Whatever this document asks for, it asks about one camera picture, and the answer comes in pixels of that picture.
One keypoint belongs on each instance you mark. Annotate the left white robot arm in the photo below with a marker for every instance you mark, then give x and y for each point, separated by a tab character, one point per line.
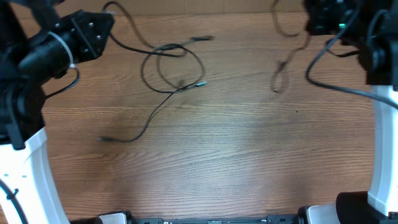
28	191

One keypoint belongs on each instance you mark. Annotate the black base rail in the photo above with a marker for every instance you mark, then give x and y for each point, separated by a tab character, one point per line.
127	217

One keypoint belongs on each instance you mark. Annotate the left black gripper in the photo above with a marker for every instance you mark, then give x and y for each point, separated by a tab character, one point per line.
76	25

